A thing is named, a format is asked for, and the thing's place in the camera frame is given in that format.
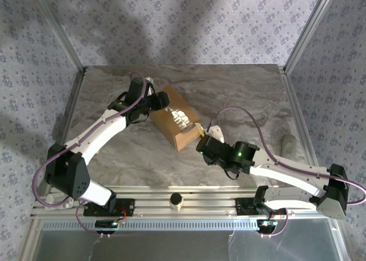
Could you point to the aluminium corner post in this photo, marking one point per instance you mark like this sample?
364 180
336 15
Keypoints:
308 29
61 29

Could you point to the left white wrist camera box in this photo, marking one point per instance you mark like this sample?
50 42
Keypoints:
150 82

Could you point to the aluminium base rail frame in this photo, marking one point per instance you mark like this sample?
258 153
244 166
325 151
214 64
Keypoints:
214 206

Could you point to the left aluminium side rail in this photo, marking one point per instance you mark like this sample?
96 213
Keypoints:
75 98

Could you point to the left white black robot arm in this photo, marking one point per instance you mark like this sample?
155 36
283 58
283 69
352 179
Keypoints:
94 138

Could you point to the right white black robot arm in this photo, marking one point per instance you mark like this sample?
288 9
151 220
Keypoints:
286 172

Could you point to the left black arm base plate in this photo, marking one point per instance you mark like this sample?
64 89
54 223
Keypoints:
125 208

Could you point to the aluminium side rail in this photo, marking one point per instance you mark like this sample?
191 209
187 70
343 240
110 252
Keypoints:
294 100
75 98

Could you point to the left small circuit board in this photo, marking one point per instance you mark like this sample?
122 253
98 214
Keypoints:
107 226

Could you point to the left aluminium corner post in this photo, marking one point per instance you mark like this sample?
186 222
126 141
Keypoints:
61 29

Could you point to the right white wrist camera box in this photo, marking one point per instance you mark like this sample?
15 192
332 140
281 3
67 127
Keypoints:
215 132

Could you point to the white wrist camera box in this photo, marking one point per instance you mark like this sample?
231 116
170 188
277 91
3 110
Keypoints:
215 132
150 82

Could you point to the right aluminium side rail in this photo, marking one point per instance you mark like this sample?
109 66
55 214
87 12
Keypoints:
294 100

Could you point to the brown cardboard box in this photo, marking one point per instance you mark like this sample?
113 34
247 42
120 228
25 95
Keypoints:
177 120

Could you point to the small circuit board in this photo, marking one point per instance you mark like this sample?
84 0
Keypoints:
107 226
266 226

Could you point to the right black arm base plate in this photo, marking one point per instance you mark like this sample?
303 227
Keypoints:
243 208

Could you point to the grey metal panel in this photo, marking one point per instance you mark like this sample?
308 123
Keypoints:
183 246

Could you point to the right aluminium corner post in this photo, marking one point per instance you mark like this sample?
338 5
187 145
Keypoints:
308 29

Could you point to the right small circuit board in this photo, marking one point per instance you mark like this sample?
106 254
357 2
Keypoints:
266 226

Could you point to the black knob white base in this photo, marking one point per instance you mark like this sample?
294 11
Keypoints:
176 201

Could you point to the yellow black utility knife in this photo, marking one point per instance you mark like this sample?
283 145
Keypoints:
200 130

